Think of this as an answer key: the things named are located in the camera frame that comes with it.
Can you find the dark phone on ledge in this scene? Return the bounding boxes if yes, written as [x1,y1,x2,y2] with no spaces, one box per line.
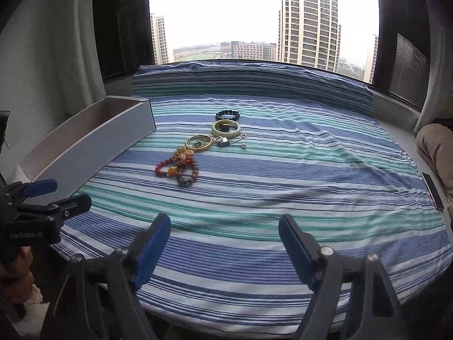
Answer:
[422,173,445,211]

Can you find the white curtain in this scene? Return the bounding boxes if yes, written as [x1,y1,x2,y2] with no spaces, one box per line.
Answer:
[49,0,107,114]
[413,0,452,133]

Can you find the red bead bracelet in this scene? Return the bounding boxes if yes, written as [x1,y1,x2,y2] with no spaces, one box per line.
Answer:
[154,156,196,178]

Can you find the silver padlock charm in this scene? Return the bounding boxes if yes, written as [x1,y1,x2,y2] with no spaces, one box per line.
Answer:
[216,137,230,147]

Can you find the black bead bracelet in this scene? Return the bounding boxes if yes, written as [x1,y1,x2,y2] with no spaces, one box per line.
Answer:
[215,109,241,122]

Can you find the gold bangle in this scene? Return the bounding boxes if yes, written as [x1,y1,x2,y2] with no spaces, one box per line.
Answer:
[184,134,213,153]

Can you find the white curtain right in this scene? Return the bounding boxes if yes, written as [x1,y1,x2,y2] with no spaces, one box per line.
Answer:
[413,0,452,133]

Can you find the person's left hand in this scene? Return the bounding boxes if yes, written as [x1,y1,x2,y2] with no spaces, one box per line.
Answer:
[1,246,35,304]

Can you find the pale jade bangle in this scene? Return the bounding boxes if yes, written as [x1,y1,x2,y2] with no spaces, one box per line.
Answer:
[211,119,241,138]

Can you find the white cardboard box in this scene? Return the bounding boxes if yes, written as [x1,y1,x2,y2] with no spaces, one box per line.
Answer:
[8,96,156,205]

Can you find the white curtain left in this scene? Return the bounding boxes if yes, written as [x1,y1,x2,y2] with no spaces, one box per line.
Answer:
[49,0,107,114]

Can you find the beige cushion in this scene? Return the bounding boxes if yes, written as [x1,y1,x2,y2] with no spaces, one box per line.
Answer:
[415,124,453,217]

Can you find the striped blue bed sheet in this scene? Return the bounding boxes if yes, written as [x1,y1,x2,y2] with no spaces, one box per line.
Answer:
[55,61,452,339]

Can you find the brown wooden bead bracelet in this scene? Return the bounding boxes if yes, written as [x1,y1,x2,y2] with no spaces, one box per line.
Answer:
[175,159,200,188]

